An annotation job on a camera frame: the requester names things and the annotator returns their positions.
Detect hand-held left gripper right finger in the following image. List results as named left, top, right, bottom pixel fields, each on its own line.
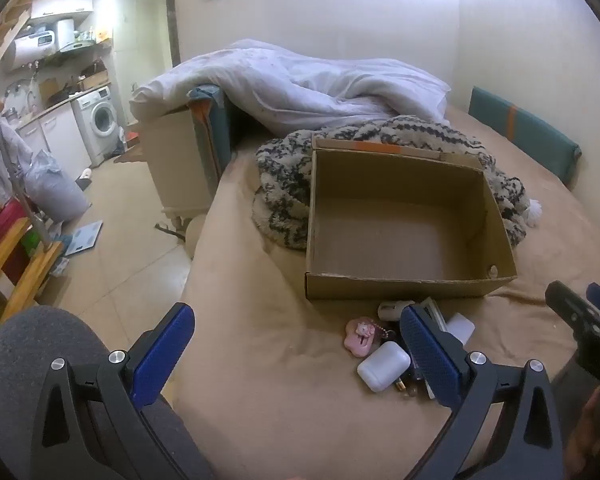
left=399, top=305, right=566, bottom=480

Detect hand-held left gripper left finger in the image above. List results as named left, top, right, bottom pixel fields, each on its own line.
left=30, top=302, right=216, bottom=480

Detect white round jar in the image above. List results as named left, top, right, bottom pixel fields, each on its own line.
left=445, top=312, right=476, bottom=343

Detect white earbuds case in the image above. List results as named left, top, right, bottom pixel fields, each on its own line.
left=356, top=341, right=412, bottom=392

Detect pink cartoon charm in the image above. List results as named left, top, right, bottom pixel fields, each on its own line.
left=344, top=316, right=381, bottom=358

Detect brown cardboard box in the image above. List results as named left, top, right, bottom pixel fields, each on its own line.
left=305, top=135, right=518, bottom=302

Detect person's right hand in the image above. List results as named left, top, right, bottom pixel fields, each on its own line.
left=566, top=385, right=600, bottom=480

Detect person's right leg grey trousers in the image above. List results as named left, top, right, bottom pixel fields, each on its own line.
left=550, top=355, right=600, bottom=441

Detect person's leg grey trousers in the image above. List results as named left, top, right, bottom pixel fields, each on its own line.
left=0, top=305, right=216, bottom=480
left=550, top=355, right=600, bottom=441

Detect small white charger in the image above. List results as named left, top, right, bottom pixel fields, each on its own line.
left=378, top=300, right=416, bottom=322

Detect person's left leg grey trousers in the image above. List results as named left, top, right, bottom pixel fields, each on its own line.
left=0, top=305, right=216, bottom=480

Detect grey bathroom scale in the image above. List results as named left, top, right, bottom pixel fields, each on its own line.
left=62, top=220, right=103, bottom=257

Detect yellow wooden rack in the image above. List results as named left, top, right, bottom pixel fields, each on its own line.
left=0, top=202, right=63, bottom=331

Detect teal padded headboard cushion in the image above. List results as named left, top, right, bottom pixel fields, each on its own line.
left=467, top=86, right=582, bottom=191

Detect cream wooden cabinet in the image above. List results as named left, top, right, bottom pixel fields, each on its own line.
left=140, top=105, right=222, bottom=226

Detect red bag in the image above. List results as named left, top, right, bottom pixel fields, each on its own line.
left=0, top=200, right=33, bottom=286

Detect grey plastic bag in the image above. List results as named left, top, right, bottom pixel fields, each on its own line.
left=25, top=150, right=91, bottom=223

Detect black and cream fuzzy blanket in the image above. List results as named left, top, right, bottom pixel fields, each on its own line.
left=252, top=115, right=543, bottom=251

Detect teal padded cushion orange stripe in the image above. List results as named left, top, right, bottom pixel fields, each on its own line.
left=189, top=85, right=235, bottom=187

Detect white kitchen counter cabinet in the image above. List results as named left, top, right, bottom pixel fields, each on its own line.
left=15, top=105, right=93, bottom=181

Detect white washing machine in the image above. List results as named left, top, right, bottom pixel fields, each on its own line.
left=72, top=86, right=120, bottom=168

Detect white hanging cloth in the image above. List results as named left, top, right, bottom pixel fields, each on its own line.
left=0, top=115, right=33, bottom=206

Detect white duvet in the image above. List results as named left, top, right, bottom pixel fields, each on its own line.
left=130, top=38, right=452, bottom=133

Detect dark door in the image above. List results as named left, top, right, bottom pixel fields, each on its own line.
left=165, top=0, right=182, bottom=68

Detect white water heater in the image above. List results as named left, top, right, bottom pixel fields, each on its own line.
left=14, top=19, right=76, bottom=70

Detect wooden staircase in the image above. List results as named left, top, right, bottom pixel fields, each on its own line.
left=0, top=0, right=63, bottom=86

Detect white wall cabinet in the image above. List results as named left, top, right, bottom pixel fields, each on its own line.
left=30, top=0, right=93, bottom=21

